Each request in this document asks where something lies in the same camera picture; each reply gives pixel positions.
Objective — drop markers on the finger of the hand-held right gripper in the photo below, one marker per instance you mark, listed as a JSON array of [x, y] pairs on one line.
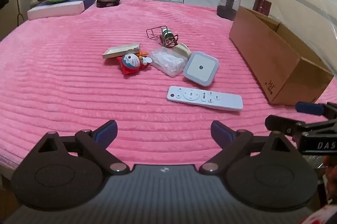
[[308, 108], [279, 124]]

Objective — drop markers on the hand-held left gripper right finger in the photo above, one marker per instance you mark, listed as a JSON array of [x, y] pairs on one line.
[[221, 131]]

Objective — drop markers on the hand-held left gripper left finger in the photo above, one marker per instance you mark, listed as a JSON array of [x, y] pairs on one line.
[[106, 131]]

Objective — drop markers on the white remote control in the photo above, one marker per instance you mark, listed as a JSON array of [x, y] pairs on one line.
[[205, 97]]

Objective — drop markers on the brown cardboard box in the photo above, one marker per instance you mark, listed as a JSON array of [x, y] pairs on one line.
[[268, 55]]

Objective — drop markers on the white square night light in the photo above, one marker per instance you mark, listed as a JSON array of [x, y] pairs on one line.
[[201, 68]]

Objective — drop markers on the red blue cartoon toy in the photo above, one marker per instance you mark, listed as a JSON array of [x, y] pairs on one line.
[[131, 62]]

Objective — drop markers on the beige box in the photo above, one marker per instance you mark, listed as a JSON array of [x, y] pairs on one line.
[[121, 50]]

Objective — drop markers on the clear plastic bag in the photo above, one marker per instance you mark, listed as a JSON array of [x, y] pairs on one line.
[[167, 62]]

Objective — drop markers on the white power plug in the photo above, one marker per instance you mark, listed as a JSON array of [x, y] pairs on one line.
[[181, 50]]

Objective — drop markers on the metal spring coil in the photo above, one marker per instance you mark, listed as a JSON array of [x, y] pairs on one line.
[[168, 42]]

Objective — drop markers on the green white small bottle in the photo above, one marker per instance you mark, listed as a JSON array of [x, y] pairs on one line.
[[166, 33]]

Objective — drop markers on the person's right forearm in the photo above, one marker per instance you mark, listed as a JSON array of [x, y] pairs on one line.
[[322, 217]]

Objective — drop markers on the person's right hand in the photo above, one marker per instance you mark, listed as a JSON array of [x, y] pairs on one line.
[[331, 179]]

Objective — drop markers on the pink ribbed blanket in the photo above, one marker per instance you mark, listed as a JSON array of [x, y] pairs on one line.
[[65, 81]]

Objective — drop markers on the plastic-wrapped headboard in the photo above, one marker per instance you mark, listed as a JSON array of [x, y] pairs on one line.
[[302, 2]]

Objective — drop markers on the maroon metal container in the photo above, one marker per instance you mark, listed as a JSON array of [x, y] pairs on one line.
[[262, 5]]

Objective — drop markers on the glass jar with dark contents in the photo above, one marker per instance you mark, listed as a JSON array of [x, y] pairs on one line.
[[227, 6]]

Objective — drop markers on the white purple flat box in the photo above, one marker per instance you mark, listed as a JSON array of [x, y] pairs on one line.
[[55, 10]]

